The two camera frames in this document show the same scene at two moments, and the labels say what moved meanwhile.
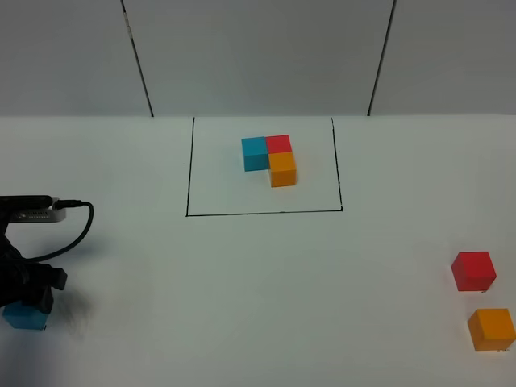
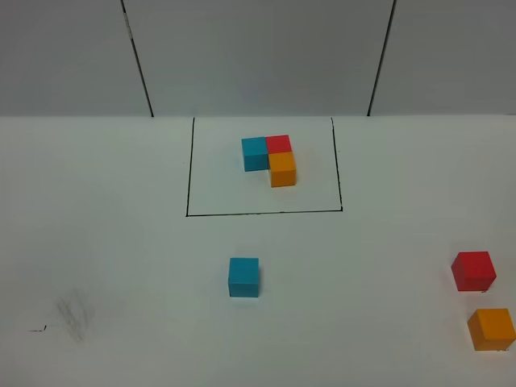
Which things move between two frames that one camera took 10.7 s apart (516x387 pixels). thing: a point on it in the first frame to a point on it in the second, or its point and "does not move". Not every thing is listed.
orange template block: (283, 169) does not move
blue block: (24, 318) to (243, 277)
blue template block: (255, 153) does not move
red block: (473, 271) does not move
